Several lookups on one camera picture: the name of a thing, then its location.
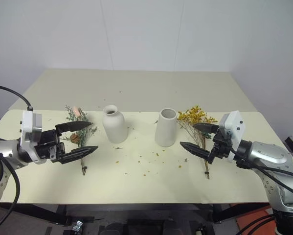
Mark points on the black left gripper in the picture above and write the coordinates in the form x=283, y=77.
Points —
x=47, y=147

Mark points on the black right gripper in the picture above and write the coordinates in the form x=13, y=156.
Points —
x=220, y=148

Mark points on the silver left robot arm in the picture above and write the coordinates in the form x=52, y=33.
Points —
x=4, y=151

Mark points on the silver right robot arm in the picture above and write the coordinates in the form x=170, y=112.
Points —
x=266, y=153

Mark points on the white tapered cylinder vase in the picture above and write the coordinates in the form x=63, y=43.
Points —
x=165, y=129

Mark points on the white bottle-shaped vase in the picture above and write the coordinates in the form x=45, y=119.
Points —
x=114, y=124

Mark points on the green and pink dried bouquet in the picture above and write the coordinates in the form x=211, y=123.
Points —
x=82, y=137

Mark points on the yellow dried flower bunch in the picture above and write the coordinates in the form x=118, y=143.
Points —
x=194, y=117

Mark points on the small metal clamp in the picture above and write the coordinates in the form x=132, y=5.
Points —
x=76, y=225

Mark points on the orange floor mat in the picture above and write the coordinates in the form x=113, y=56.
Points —
x=254, y=220

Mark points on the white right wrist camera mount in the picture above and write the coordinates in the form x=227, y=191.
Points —
x=234, y=124

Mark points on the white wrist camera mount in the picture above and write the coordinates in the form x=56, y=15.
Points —
x=234, y=124
x=28, y=122

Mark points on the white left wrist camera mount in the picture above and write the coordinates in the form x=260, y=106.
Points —
x=28, y=122

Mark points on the black table frame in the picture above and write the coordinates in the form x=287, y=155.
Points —
x=136, y=207

